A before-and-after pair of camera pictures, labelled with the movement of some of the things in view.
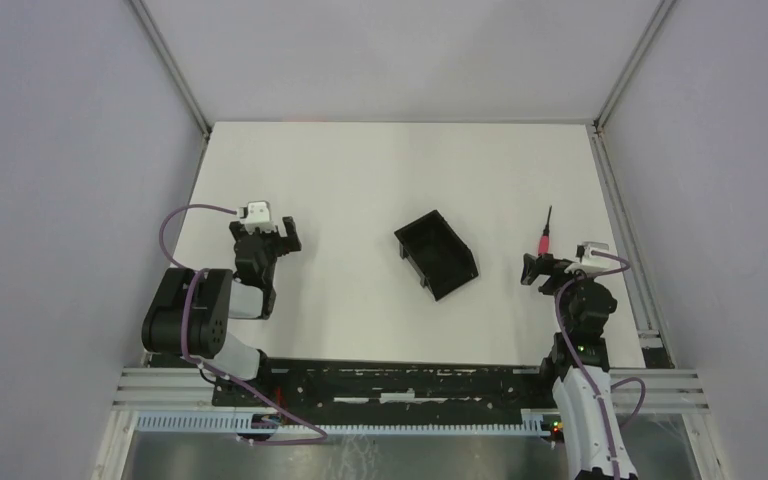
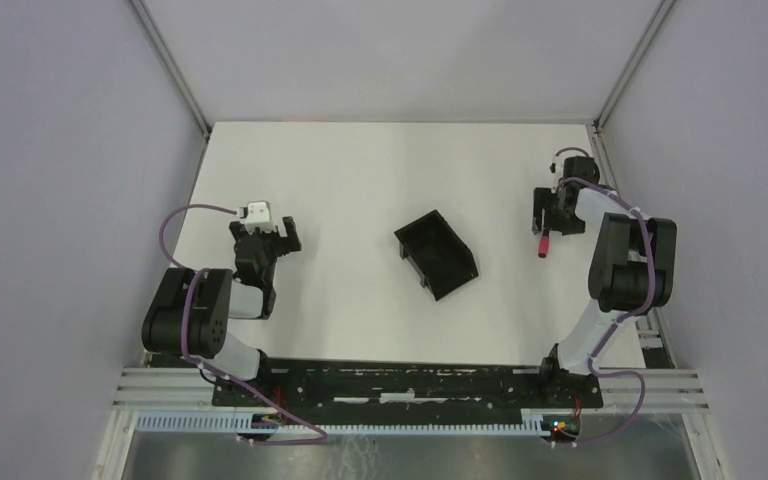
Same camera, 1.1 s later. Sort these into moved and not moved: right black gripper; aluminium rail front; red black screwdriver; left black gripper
Moved: right black gripper
Not moved: red black screwdriver; left black gripper; aluminium rail front
